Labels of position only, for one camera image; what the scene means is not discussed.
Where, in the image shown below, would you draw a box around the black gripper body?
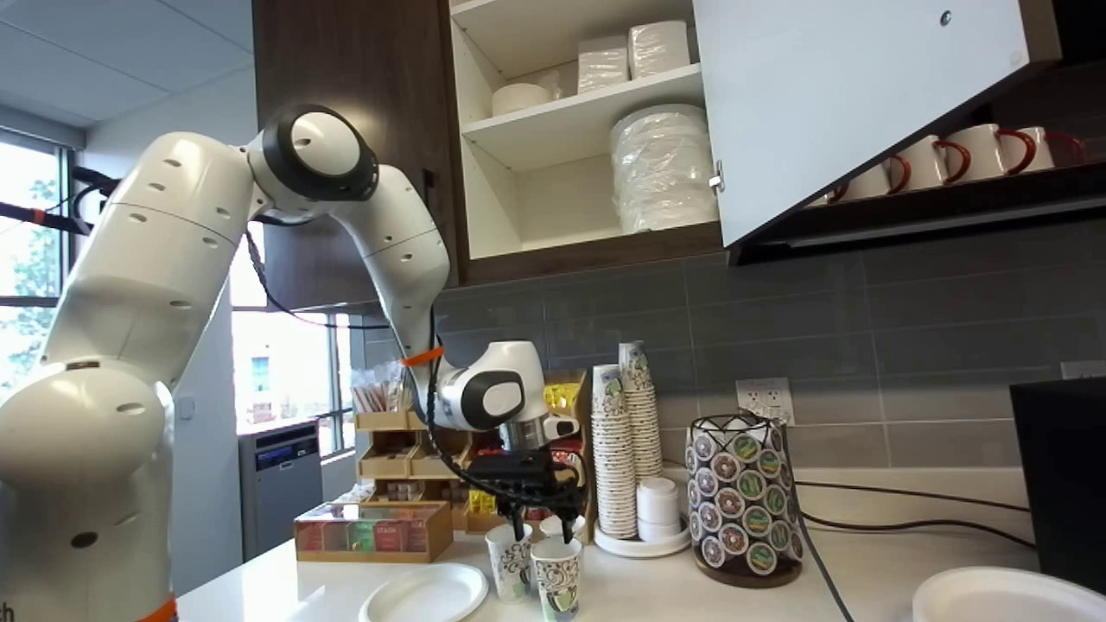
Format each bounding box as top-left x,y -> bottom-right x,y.
471,445 -> 582,504

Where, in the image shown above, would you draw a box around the white plate under cup stacks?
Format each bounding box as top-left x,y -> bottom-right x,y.
593,522 -> 696,562

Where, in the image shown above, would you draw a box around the small white paper plate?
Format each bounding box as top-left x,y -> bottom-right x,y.
358,558 -> 491,622

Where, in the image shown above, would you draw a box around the wrapped white plate stack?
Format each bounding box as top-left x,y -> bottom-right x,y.
609,101 -> 721,238

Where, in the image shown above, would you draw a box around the large white paper plate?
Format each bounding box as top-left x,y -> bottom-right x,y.
908,562 -> 1106,622

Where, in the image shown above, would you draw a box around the tall patterned cup stack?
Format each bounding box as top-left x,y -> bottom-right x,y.
616,338 -> 668,481
587,358 -> 639,543

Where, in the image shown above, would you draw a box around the yellow packet bundle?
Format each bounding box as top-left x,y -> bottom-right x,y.
541,377 -> 587,423

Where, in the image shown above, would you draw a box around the white lid stack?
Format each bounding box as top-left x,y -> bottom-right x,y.
634,472 -> 684,545

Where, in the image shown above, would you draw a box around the wooden tea bag box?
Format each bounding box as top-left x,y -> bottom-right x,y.
292,496 -> 457,566

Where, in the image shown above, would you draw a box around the wooden stir sticks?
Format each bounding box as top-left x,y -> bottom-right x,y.
352,368 -> 415,416

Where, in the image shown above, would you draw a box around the coffee pod carousel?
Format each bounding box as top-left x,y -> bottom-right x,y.
684,412 -> 810,590

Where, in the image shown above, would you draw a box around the grey dishwasher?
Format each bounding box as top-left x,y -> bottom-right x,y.
238,416 -> 330,562

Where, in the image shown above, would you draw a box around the glass window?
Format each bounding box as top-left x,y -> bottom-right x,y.
228,222 -> 362,460
0,132 -> 69,396

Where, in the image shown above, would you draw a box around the white bowl stack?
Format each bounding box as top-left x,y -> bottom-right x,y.
488,76 -> 569,119

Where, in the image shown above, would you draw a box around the white napkin pack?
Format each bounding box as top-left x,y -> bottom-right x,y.
575,29 -> 634,95
630,16 -> 696,81

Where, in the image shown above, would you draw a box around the white cabinet door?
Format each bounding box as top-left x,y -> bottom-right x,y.
689,0 -> 1039,253

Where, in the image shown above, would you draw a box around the black appliance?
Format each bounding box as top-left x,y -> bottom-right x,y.
1010,377 -> 1106,597

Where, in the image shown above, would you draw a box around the orange cable tie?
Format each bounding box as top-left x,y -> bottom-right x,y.
403,340 -> 449,373

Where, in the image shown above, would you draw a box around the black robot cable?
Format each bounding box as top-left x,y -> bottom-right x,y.
237,218 -> 521,512

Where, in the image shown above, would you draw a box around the black power cable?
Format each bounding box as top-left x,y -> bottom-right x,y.
794,506 -> 1042,622
791,476 -> 1039,519

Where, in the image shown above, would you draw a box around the dark wood wall cabinet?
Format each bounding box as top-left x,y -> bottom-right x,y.
253,0 -> 1106,286

